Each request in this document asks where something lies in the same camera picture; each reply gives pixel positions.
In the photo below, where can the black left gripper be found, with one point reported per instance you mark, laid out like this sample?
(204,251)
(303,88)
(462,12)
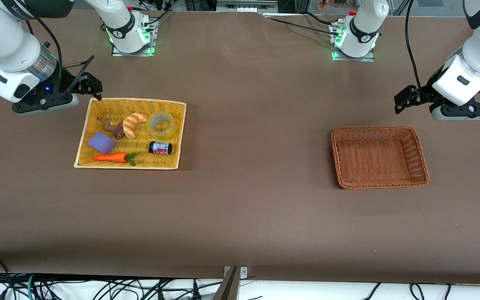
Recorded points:
(425,92)

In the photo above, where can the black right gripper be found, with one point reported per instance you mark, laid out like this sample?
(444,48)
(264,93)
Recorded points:
(70,81)

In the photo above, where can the clear yellowish tape roll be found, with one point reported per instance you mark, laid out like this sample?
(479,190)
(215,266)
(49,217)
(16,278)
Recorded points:
(150,125)

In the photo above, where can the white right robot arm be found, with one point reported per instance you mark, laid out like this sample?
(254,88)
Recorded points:
(6,46)

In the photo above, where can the yellow wicker basket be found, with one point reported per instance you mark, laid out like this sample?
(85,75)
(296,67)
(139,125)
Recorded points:
(94,110)

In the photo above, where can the brown toy figure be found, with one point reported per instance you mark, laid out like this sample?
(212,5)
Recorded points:
(117,130)

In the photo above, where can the toy croissant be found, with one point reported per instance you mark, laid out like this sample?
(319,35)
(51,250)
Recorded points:
(131,125)

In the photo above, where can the purple block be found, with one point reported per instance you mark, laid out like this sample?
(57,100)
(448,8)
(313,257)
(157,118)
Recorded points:
(101,142)

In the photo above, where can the brown wicker basket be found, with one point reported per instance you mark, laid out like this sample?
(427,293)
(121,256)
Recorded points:
(377,158)

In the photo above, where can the orange toy carrot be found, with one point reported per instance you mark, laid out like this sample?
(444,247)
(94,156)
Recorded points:
(111,158)

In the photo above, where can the small black can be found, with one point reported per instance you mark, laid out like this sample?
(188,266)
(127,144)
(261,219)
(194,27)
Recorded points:
(160,148)

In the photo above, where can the brown table cover cloth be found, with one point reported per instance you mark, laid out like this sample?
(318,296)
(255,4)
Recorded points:
(240,208)

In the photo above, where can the grey slanted bar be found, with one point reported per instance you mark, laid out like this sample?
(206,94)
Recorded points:
(227,287)

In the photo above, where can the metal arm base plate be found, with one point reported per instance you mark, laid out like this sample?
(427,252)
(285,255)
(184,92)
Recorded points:
(153,37)
(335,39)

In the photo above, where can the aluminium frame profile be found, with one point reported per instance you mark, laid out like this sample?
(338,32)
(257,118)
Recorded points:
(246,6)

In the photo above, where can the metal table edge bracket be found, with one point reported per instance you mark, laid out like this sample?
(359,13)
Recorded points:
(244,273)

